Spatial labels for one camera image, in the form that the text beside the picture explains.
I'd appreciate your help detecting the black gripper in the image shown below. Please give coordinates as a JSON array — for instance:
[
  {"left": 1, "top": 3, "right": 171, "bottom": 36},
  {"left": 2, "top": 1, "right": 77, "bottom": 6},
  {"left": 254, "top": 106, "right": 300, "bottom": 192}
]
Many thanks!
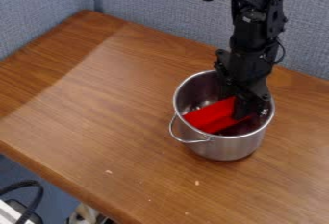
[{"left": 214, "top": 48, "right": 274, "bottom": 120}]

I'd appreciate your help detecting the red rectangular block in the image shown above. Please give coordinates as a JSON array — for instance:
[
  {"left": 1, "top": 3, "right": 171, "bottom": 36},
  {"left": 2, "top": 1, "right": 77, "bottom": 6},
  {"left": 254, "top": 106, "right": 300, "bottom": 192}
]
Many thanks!
[{"left": 181, "top": 97, "right": 252, "bottom": 134}]

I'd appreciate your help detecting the stainless steel pot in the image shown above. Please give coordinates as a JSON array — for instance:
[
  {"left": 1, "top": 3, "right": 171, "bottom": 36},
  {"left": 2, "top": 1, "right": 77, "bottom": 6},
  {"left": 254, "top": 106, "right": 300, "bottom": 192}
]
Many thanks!
[{"left": 168, "top": 70, "right": 275, "bottom": 161}]

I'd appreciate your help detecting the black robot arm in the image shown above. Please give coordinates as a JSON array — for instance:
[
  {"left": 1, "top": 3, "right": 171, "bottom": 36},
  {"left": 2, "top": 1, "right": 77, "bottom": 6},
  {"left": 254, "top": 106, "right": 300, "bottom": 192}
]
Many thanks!
[{"left": 203, "top": 0, "right": 287, "bottom": 120}]

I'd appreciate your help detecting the white object under table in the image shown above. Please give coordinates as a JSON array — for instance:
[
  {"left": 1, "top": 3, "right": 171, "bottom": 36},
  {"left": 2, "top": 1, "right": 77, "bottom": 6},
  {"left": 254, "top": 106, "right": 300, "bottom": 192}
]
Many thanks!
[{"left": 64, "top": 204, "right": 115, "bottom": 224}]

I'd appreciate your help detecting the black and white floor object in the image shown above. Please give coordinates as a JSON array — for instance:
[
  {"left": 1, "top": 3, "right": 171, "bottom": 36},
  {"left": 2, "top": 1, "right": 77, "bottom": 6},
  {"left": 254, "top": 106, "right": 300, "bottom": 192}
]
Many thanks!
[{"left": 0, "top": 199, "right": 44, "bottom": 224}]

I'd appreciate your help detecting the black cable loop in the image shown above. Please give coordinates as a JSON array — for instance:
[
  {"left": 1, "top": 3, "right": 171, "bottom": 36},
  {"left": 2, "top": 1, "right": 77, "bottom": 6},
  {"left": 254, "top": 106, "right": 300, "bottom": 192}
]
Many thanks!
[{"left": 0, "top": 179, "right": 45, "bottom": 224}]

